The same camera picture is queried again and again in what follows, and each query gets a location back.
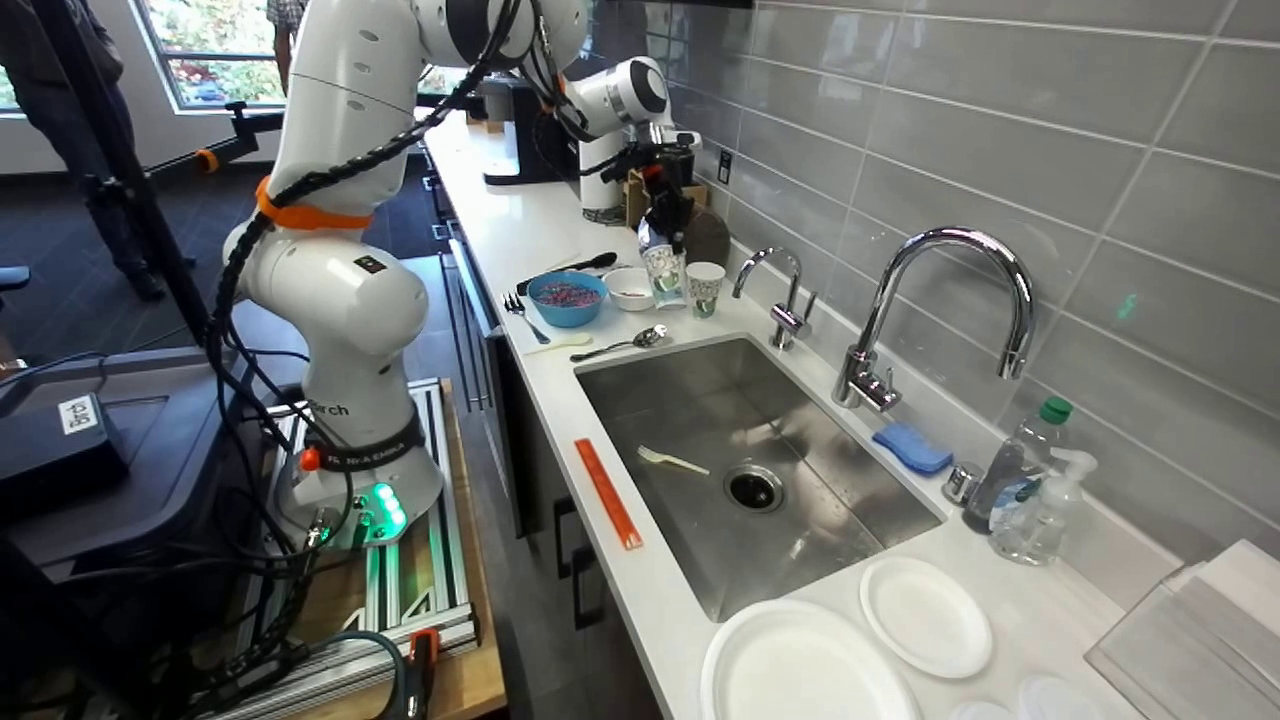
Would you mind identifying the metal spoon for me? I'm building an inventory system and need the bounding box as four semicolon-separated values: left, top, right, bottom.
568;324;670;365

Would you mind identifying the orange strip on counter edge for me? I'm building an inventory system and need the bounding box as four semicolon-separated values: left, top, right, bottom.
573;435;640;553

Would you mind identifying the white bowl with beads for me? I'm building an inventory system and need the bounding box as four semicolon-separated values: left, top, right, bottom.
605;267;658;312

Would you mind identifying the clear plastic container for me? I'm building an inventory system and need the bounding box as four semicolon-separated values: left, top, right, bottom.
1090;542;1280;720

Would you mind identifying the patterned paper cup by wall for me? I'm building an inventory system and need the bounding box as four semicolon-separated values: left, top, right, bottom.
685;262;726;318

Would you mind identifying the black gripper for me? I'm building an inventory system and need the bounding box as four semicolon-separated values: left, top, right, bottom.
624;135;695;240

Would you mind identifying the clear soap bottle green cap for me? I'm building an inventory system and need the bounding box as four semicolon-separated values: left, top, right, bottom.
963;396;1101;565

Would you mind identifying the black coffee machine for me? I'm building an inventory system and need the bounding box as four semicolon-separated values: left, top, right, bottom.
481;77;582;184

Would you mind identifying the blue sponge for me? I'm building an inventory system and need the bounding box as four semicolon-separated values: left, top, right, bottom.
877;423;954;476

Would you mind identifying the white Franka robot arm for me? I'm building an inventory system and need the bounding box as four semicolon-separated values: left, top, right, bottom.
224;0;674;545

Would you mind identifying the stainless steel sink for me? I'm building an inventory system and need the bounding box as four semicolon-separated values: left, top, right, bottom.
577;341;939;619

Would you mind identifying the small white paper plate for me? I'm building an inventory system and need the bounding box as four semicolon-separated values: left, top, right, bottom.
862;556;995;681

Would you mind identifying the large chrome faucet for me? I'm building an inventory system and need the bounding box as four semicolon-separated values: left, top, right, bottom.
834;224;1036;412

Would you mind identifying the blue bowl with beads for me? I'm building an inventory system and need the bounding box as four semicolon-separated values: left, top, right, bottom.
526;274;605;327

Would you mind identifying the patterned paper cup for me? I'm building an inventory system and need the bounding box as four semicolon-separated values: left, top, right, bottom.
640;246;685;303
685;262;726;318

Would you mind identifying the dark grey cart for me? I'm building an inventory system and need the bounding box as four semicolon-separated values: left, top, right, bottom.
0;350;227;579

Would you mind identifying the small chrome faucet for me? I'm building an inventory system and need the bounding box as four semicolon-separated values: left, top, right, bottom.
733;248;817;350

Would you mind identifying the large white paper plate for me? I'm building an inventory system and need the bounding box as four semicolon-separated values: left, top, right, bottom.
701;601;917;720

